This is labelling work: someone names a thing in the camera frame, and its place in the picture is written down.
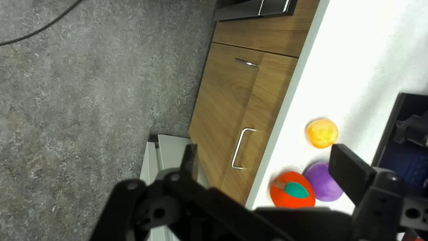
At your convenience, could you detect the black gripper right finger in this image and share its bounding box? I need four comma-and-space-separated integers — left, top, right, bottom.
329, 143, 376, 205

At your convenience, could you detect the orange plush toy green patch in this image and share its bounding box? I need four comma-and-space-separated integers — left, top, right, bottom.
269, 171, 316, 209

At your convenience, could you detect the purple plush ball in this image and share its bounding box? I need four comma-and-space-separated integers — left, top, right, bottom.
304, 160, 343, 202

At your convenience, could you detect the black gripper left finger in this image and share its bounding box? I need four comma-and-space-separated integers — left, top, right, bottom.
181, 144, 198, 179

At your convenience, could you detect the black cable on floor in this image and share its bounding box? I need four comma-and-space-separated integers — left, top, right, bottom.
0, 0, 85, 47

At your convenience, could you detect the wooden left cabinet front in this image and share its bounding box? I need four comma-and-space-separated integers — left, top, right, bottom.
213, 0, 320, 57

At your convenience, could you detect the wooden lower cabinet door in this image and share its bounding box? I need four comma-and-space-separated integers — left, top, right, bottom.
189, 43, 263, 187

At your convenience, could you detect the yellow plush ball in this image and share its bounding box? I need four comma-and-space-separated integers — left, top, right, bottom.
305, 118, 339, 148

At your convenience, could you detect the wooden drawer with metal handle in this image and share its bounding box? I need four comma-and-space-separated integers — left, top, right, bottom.
221, 53, 297, 205

